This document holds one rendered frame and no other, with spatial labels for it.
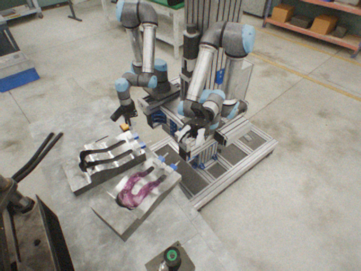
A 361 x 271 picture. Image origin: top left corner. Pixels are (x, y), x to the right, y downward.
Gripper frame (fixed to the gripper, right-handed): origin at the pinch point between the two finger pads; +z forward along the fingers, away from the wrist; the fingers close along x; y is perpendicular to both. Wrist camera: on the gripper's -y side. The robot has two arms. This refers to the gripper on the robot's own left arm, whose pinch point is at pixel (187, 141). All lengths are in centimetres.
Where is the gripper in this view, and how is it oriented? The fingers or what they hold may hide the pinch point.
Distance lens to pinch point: 83.3
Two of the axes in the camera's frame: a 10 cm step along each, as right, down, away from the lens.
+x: -9.0, -2.2, 3.9
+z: -4.3, 6.7, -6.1
